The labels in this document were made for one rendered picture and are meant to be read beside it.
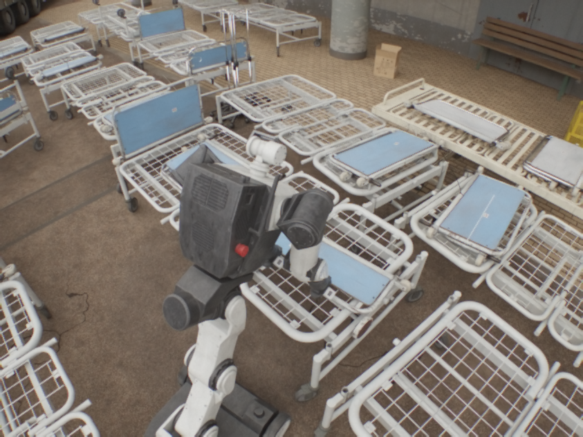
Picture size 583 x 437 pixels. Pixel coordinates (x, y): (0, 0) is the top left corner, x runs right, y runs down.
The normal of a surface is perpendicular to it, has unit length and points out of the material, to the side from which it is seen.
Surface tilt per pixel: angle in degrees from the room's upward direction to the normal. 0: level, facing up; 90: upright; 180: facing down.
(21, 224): 0
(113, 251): 0
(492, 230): 5
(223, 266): 72
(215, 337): 60
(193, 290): 12
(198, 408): 48
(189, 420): 34
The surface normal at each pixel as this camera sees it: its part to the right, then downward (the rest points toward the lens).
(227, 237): -0.52, 0.30
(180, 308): -0.47, 0.07
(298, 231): -0.37, 0.67
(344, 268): -0.01, -0.73
